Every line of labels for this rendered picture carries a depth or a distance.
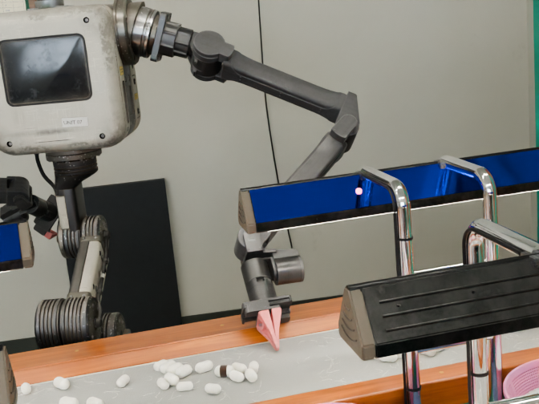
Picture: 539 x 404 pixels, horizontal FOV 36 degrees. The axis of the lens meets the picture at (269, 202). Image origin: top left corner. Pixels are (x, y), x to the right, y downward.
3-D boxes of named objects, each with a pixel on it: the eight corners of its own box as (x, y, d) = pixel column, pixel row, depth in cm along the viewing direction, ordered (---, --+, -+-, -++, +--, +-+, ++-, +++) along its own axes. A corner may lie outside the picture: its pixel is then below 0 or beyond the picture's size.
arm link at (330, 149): (333, 135, 204) (343, 109, 195) (352, 148, 203) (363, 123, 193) (227, 256, 182) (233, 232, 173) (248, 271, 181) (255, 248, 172)
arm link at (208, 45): (362, 119, 208) (373, 94, 199) (346, 159, 200) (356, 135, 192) (196, 52, 210) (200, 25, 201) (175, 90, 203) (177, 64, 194)
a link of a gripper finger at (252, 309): (290, 338, 162) (278, 298, 168) (255, 345, 161) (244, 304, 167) (287, 355, 168) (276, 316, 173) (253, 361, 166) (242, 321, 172)
